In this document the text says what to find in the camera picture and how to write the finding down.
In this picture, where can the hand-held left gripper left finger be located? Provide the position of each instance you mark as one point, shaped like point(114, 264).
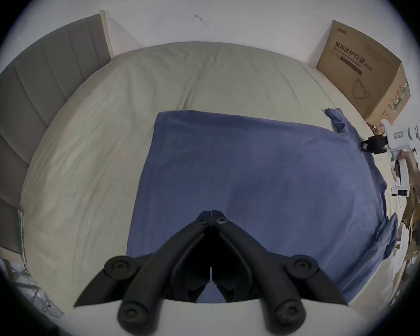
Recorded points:
point(154, 275)

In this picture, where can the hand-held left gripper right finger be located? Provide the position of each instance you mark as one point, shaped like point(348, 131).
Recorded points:
point(266, 275)

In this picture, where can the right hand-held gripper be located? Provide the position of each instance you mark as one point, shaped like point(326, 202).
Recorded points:
point(399, 145)

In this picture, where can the dark blue shirt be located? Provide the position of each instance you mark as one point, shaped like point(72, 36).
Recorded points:
point(252, 173)

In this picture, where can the person's right hand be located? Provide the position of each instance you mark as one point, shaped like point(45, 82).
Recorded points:
point(402, 158)

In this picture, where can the brown cardboard carton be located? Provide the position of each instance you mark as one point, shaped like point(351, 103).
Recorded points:
point(365, 72)

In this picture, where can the bed with beige sheet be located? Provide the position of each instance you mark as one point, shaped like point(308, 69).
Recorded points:
point(101, 145)

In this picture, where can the grey padded headboard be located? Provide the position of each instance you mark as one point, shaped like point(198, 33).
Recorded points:
point(24, 93)

